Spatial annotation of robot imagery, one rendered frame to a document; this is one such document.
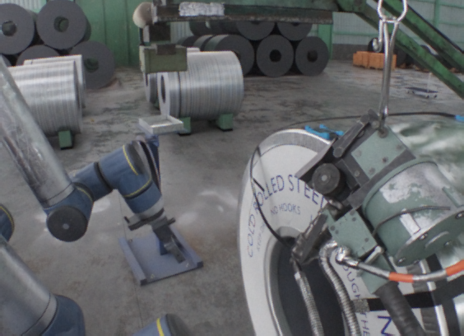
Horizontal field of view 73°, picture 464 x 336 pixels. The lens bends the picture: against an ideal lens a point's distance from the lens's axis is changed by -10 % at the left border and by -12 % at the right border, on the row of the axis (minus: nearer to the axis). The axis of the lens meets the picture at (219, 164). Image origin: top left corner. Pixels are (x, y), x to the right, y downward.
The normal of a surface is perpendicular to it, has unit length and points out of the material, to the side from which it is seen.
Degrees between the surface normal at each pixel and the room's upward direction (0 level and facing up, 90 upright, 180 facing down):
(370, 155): 58
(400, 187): 48
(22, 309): 78
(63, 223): 90
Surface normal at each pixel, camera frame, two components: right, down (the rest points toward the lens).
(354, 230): -0.70, -0.32
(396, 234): -0.95, 0.10
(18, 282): 0.92, -0.21
